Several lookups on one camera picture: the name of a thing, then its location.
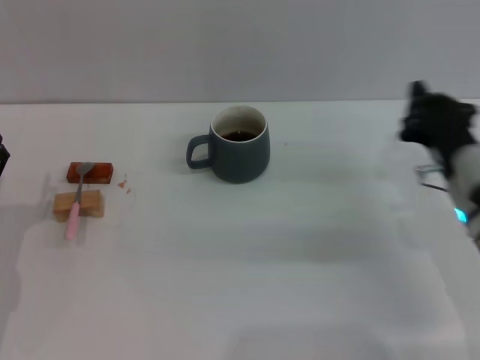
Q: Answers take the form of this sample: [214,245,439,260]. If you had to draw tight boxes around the dark grey ceramic mug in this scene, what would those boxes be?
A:
[186,105,271,185]

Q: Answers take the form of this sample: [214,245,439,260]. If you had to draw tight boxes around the red-brown wooden block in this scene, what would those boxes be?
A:
[66,161,114,185]

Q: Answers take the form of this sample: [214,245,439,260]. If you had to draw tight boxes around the light wooden arch block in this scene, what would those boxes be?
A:
[52,189,106,223]

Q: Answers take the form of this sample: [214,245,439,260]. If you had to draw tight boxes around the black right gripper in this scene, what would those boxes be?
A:
[397,79,480,177]

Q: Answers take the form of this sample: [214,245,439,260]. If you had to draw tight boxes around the thin dark cable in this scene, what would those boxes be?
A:
[415,163,451,193]

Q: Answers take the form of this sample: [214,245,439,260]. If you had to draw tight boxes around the pink handled metal spoon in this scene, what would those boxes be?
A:
[64,161,95,241]

